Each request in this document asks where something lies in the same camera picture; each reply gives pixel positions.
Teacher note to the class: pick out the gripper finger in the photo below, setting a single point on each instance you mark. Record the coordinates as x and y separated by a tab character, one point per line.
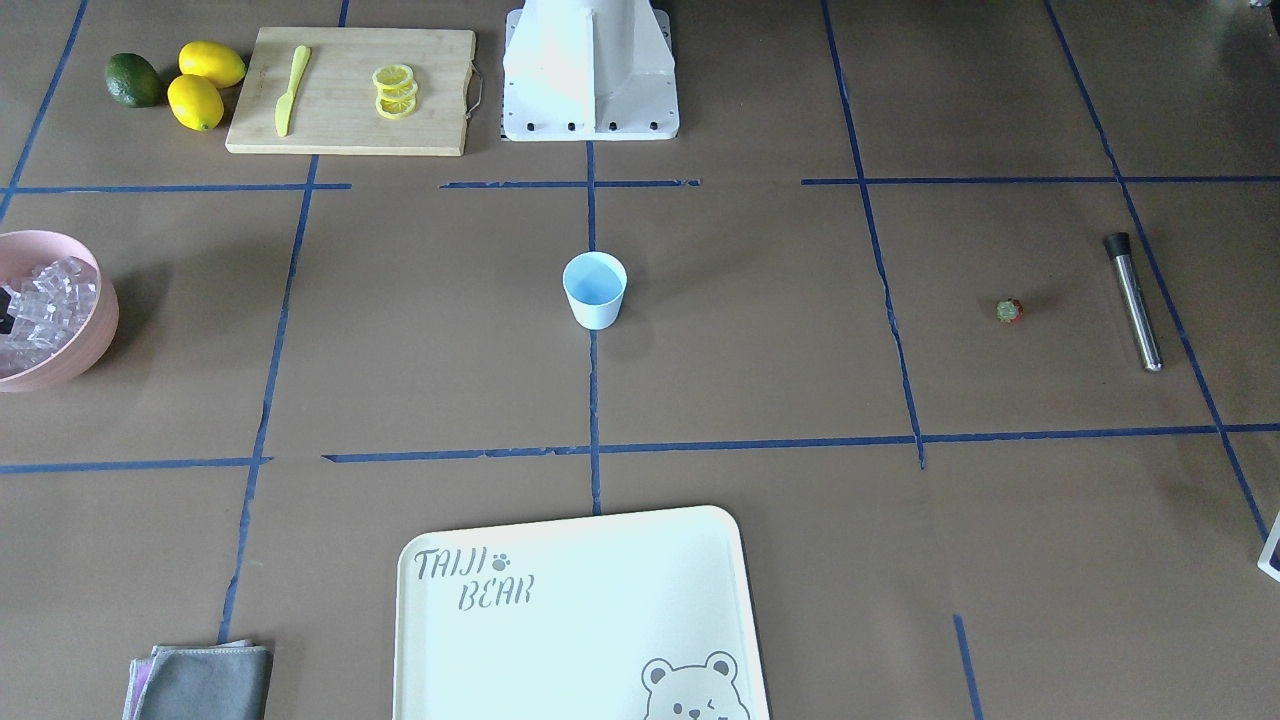
7	319

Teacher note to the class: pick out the pile of ice cubes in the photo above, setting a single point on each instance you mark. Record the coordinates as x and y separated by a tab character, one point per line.
51	303

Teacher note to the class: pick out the light blue cup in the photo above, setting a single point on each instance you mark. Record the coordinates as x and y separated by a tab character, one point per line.
594	284

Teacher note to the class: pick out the pink bowl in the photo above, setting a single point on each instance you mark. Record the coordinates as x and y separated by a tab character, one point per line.
22	251

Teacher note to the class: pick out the green avocado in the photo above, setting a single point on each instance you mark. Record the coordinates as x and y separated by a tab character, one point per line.
132	81

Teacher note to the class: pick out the lemon near board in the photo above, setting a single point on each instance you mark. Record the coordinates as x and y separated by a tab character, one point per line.
219	63

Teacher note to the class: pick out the yellow plastic knife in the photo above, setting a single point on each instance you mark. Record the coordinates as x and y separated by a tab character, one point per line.
285	103

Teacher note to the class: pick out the bamboo cutting board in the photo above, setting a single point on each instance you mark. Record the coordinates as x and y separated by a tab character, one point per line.
334	112

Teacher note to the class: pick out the grey folded cloth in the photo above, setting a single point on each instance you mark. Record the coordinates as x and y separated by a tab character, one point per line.
225	681

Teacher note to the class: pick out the lemon slices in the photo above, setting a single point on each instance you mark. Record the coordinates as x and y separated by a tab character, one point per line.
396	91

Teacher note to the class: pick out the cream bear tray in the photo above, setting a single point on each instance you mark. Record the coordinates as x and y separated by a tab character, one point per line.
640	615

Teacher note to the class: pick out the red strawberry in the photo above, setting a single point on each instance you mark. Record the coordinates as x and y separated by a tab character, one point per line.
1009	311

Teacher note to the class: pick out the steel muddler black tip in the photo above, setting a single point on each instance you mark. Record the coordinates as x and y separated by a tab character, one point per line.
1119	250

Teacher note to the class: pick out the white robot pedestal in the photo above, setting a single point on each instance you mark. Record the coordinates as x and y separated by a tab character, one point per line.
589	71

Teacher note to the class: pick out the white wire cup rack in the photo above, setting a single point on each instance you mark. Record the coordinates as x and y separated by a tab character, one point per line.
1267	561

